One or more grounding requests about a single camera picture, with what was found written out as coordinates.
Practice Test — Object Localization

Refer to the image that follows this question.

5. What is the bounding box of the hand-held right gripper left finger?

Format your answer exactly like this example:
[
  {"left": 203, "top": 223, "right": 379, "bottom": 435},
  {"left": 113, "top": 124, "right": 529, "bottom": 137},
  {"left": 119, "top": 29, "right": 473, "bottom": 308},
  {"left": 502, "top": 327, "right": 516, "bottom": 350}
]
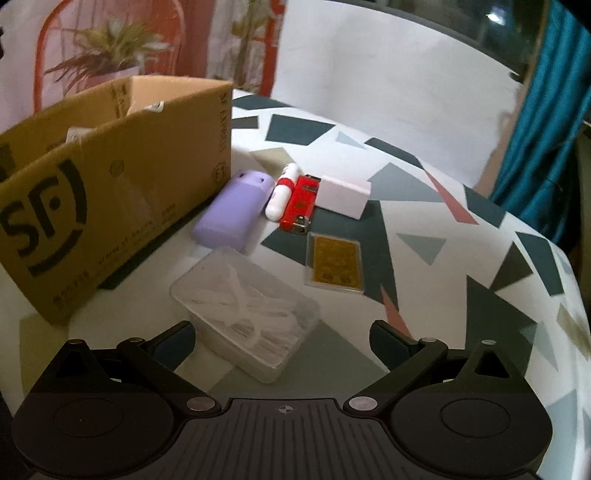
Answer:
[{"left": 44, "top": 322, "right": 222, "bottom": 414}]

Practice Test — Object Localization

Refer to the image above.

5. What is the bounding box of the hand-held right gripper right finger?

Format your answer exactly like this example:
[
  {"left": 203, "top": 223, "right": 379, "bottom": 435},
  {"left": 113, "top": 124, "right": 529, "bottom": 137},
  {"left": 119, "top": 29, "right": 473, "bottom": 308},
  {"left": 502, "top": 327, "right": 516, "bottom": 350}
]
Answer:
[{"left": 344, "top": 319, "right": 527, "bottom": 411}]

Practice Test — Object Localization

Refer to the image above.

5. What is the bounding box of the clear plastic box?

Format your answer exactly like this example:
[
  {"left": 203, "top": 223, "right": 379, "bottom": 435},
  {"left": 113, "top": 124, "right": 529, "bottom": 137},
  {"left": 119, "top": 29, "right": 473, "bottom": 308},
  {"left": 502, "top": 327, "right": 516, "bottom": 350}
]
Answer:
[{"left": 169, "top": 246, "right": 321, "bottom": 384}]

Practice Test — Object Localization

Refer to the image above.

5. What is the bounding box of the gold card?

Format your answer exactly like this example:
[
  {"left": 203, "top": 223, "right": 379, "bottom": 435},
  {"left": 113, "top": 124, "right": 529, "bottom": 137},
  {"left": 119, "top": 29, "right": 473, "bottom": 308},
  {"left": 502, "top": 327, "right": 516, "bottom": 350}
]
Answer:
[{"left": 305, "top": 232, "right": 365, "bottom": 293}]

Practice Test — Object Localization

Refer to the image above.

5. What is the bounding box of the purple plastic case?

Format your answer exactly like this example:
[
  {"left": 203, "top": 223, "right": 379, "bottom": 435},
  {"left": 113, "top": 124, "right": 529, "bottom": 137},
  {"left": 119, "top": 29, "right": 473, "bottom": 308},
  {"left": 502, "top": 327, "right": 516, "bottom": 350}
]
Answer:
[{"left": 191, "top": 170, "right": 274, "bottom": 253}]

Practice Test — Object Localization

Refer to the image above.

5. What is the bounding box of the white rectangular block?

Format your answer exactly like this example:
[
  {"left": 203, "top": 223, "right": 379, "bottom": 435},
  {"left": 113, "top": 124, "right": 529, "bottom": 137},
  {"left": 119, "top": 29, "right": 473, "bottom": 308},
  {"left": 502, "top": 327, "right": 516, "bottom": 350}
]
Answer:
[{"left": 315, "top": 174, "right": 372, "bottom": 220}]

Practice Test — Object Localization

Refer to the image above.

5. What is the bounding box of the brown cardboard box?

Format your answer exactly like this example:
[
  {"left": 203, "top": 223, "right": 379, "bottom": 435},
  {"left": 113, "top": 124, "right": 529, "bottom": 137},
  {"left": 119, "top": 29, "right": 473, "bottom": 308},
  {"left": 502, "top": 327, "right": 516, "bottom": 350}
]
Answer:
[{"left": 0, "top": 76, "right": 234, "bottom": 326}]

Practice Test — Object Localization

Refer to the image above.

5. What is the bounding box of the white tube with red band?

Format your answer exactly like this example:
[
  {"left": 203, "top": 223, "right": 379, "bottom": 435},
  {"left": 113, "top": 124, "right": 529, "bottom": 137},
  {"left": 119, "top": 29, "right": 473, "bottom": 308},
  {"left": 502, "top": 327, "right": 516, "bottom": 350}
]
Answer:
[{"left": 265, "top": 163, "right": 301, "bottom": 221}]

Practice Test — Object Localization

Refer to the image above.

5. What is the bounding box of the geometric patterned table cover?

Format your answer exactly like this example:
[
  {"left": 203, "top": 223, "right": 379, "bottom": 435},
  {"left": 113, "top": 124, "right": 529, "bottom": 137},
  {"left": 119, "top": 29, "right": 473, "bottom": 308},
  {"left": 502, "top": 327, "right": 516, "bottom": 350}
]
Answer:
[{"left": 9, "top": 88, "right": 586, "bottom": 476}]

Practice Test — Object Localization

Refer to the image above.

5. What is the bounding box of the blue curtain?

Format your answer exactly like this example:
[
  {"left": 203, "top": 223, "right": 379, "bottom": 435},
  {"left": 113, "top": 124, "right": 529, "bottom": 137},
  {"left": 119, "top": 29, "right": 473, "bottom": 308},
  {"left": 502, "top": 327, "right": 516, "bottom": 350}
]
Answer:
[{"left": 489, "top": 4, "right": 591, "bottom": 245}]

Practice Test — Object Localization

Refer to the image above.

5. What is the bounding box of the printed plant backdrop cloth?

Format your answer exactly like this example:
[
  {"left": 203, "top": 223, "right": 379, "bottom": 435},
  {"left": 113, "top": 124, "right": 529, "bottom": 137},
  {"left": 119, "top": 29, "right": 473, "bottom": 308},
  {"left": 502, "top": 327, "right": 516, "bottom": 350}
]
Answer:
[{"left": 0, "top": 0, "right": 287, "bottom": 125}]

